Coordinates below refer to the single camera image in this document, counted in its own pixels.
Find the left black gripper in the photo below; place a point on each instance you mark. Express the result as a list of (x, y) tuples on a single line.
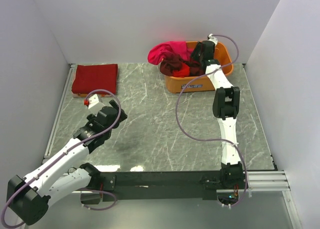
[(121, 114)]

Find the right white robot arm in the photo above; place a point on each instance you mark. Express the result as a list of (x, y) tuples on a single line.
[(225, 107)]

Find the pink t shirt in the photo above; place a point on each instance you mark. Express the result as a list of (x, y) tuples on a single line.
[(170, 48)]

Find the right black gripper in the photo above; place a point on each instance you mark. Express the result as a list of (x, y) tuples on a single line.
[(197, 49)]

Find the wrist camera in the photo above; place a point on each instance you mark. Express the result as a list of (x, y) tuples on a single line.
[(212, 38), (94, 104)]

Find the dark maroon t shirt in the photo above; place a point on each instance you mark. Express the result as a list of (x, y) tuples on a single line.
[(175, 66)]

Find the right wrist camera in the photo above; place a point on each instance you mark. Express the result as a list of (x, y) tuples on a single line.
[(212, 38)]

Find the folded red t shirt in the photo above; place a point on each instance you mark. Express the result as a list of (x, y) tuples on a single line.
[(93, 77)]

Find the orange plastic tub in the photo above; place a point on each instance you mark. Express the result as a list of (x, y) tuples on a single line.
[(195, 84)]

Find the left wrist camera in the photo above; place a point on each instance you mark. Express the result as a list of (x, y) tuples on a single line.
[(94, 104)]

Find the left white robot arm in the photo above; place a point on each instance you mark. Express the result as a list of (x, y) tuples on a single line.
[(31, 196)]

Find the black base beam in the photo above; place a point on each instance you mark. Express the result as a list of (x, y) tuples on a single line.
[(145, 185)]

